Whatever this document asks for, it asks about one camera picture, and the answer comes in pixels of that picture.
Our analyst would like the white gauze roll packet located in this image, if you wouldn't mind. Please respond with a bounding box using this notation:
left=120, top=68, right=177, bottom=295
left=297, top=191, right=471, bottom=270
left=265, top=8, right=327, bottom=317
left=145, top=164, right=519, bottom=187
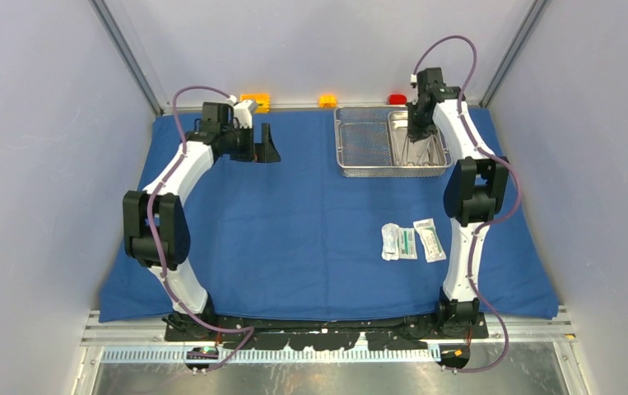
left=381, top=223, right=400, bottom=261

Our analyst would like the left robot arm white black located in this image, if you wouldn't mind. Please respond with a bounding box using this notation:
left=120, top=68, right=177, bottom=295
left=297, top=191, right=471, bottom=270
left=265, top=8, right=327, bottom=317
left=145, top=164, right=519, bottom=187
left=123, top=99, right=281, bottom=341

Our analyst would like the purple cable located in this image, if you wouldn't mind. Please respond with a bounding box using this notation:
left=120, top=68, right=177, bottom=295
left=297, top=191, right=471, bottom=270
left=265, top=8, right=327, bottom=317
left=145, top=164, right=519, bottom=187
left=147, top=86, right=256, bottom=374
left=410, top=35, right=524, bottom=374

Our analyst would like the wire mesh steel tray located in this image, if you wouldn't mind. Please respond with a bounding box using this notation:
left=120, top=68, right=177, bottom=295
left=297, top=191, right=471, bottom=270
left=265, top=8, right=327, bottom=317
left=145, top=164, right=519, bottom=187
left=334, top=105, right=452, bottom=178

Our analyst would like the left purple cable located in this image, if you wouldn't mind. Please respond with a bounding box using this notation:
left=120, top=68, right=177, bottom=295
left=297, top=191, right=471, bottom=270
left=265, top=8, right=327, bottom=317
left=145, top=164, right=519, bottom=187
left=147, top=86, right=256, bottom=374

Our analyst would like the small orange toy block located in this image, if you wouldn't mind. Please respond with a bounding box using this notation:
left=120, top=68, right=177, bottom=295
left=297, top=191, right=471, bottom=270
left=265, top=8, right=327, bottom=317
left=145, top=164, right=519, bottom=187
left=318, top=94, right=337, bottom=108

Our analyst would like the red toy block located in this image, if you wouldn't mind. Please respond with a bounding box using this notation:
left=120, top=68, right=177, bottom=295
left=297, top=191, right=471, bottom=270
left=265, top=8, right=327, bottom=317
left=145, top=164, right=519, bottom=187
left=387, top=94, right=407, bottom=105

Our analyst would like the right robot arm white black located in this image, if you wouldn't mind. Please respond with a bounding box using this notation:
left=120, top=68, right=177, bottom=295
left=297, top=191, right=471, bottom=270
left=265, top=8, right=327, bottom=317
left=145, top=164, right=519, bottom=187
left=407, top=67, right=509, bottom=338

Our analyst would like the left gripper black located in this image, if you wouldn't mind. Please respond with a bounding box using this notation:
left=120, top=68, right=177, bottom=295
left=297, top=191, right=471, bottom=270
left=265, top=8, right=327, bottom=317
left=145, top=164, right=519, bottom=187
left=222, top=123, right=281, bottom=164

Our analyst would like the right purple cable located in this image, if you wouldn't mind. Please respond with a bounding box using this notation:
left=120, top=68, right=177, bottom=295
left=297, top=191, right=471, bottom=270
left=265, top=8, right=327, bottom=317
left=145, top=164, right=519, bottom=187
left=410, top=35, right=524, bottom=374

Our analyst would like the aluminium frame rail right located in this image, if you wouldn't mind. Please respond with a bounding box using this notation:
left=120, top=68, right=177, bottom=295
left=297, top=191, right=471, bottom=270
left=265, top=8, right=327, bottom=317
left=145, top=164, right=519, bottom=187
left=479, top=0, right=551, bottom=108

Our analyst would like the green white sterile packet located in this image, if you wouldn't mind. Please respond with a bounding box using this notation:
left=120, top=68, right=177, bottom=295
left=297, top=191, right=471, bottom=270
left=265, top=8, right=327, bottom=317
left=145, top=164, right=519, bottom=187
left=397, top=228, right=417, bottom=260

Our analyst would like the aluminium frame post left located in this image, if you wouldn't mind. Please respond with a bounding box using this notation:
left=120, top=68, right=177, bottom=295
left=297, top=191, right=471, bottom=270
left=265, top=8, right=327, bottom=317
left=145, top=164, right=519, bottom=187
left=89, top=0, right=165, bottom=117

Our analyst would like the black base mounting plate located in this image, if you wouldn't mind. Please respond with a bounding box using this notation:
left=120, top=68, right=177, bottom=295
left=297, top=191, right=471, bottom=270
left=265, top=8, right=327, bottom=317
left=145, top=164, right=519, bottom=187
left=162, top=313, right=488, bottom=351

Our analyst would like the aluminium front rail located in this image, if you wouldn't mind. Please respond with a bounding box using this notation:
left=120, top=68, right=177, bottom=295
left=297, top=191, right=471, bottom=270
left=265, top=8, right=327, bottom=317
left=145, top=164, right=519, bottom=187
left=81, top=308, right=577, bottom=365

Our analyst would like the yellow toy block large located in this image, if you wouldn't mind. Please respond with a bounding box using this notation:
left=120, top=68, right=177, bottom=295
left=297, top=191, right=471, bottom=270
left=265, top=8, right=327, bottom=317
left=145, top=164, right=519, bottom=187
left=240, top=93, right=271, bottom=114

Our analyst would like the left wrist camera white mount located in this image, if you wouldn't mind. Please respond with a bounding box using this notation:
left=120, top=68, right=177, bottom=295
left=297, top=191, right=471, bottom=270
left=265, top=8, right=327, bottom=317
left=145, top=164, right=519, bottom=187
left=227, top=95, right=258, bottom=128

